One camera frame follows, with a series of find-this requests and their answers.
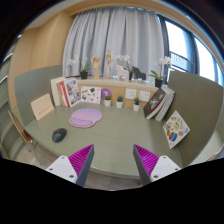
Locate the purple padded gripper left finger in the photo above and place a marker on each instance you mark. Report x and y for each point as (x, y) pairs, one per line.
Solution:
(74, 168)

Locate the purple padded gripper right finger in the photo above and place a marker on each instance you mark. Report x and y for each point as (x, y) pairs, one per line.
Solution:
(152, 167)

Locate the black computer mouse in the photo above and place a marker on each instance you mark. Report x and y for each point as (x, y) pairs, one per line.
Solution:
(58, 135)

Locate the purple mouse pad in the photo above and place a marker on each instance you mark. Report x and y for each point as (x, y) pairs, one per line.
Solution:
(86, 117)

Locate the sticker illustrated board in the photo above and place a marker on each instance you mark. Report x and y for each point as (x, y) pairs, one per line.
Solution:
(175, 129)

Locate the dark cover book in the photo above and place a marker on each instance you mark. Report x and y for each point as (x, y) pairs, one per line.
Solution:
(151, 105)

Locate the wooden chair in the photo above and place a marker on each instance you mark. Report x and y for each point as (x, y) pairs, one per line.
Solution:
(29, 141)

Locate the small potted plant right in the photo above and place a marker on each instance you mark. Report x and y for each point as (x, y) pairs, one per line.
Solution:
(136, 104)

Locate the small potted plant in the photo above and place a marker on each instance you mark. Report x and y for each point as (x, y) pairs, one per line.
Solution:
(119, 102)
(107, 100)
(136, 104)

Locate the beige card with text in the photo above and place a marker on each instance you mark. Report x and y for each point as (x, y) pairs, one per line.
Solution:
(42, 106)

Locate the small potted plant middle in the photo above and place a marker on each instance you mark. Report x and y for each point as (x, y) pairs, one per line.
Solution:
(119, 102)

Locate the white stacked leaning books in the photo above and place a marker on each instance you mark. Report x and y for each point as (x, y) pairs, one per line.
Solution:
(170, 94)

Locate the white picture card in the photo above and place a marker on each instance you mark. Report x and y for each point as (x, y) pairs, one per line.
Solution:
(91, 94)

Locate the small potted plant left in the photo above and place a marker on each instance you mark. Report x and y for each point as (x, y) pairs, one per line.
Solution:
(107, 100)

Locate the colourful cover magazine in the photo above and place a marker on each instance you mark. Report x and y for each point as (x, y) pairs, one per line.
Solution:
(72, 93)

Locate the white leaning book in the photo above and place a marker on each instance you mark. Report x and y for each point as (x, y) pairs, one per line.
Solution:
(54, 89)

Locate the purple round card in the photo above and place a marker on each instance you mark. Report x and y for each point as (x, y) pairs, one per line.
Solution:
(104, 92)

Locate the red spine book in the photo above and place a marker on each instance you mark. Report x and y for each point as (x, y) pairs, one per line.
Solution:
(61, 94)

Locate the black wooden horse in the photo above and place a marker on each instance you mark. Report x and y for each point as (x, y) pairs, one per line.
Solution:
(138, 74)

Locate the white orchid left black pot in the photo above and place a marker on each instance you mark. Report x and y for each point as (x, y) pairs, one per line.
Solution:
(84, 65)

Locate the white orchid black pot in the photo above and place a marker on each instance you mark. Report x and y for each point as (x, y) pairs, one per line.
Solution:
(84, 65)
(158, 76)

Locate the white wooden horse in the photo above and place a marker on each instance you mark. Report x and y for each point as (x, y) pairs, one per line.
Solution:
(121, 72)

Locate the white orchid right black pot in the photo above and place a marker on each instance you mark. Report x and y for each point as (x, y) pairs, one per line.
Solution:
(158, 76)

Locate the wooden hand model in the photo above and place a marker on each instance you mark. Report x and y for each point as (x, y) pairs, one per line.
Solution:
(95, 60)

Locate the white orchid middle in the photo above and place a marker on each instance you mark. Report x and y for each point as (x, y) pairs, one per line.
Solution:
(127, 60)

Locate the wooden mannequin figure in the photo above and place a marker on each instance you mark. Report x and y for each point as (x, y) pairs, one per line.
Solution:
(109, 59)

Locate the grey curtain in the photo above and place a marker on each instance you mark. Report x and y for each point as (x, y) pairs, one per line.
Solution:
(121, 30)

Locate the white wall socket right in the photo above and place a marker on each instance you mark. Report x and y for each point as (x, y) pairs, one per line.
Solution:
(144, 96)

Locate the white wall socket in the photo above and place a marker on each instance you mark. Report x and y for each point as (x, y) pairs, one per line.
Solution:
(130, 93)
(144, 96)

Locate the white wall socket left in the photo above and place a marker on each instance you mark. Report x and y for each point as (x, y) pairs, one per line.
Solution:
(130, 93)

